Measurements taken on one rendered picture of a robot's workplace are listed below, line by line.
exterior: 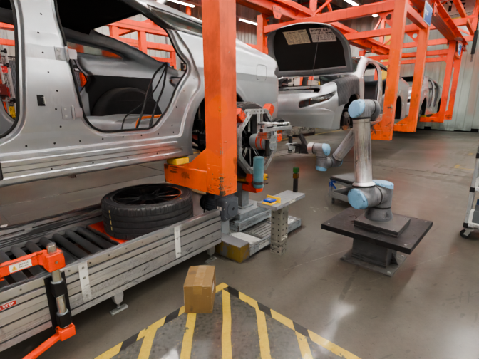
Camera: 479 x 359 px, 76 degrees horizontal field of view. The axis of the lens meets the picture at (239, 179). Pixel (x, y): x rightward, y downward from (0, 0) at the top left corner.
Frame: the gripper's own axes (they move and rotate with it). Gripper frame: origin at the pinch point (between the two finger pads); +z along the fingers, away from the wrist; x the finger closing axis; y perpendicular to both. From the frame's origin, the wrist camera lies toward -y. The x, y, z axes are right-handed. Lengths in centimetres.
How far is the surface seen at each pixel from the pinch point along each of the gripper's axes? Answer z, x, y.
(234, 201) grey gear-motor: 21, -47, 45
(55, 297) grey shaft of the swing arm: 9, -188, 53
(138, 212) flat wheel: 35, -127, 35
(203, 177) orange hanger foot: 26, -77, 20
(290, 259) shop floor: -30, -41, 83
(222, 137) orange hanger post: 6, -76, -12
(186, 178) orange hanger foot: 45, -77, 23
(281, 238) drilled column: -21, -40, 68
